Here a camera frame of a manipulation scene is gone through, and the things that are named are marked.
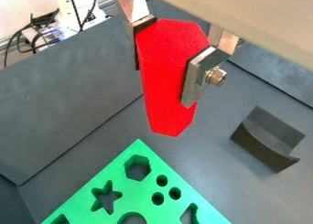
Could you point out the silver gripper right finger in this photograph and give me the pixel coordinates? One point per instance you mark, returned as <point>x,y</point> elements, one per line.
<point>203,66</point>

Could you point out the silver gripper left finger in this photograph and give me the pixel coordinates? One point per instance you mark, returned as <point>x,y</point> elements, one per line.
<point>137,19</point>

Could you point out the red hexagonal prism block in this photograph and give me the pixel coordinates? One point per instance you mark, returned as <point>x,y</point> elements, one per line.
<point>164,47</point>

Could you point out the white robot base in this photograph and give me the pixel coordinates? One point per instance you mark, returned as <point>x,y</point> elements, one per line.
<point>78,14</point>

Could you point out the dark grey curved holder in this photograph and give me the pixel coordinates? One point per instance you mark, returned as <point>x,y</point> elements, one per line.
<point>267,139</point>

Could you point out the grey foam barrier panel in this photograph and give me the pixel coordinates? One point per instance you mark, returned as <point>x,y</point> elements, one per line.
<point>60,94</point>

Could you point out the green shape sorter board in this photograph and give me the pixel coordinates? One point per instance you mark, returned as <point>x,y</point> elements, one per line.
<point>136,186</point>

